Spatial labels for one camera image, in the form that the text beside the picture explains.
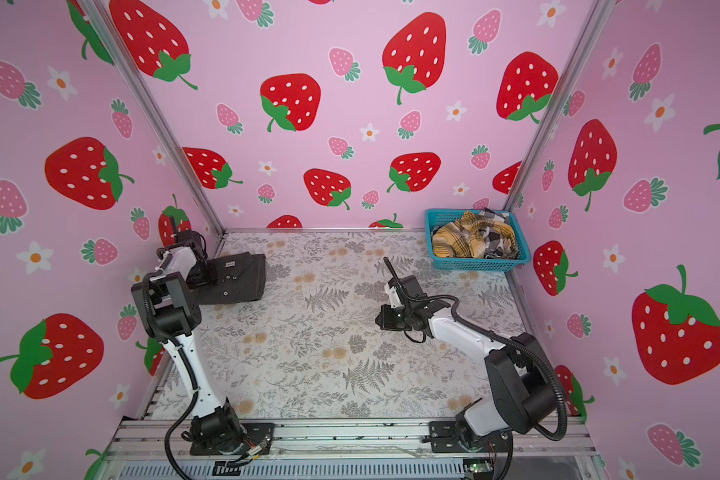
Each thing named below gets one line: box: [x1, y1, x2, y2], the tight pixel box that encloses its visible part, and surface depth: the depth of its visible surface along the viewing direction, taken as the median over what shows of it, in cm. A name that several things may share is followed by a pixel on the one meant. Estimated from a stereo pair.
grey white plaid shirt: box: [476, 208, 519, 259], surface depth 106 cm
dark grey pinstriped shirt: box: [190, 251, 267, 305], surface depth 104 cm
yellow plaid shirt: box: [432, 211, 516, 259], surface depth 106 cm
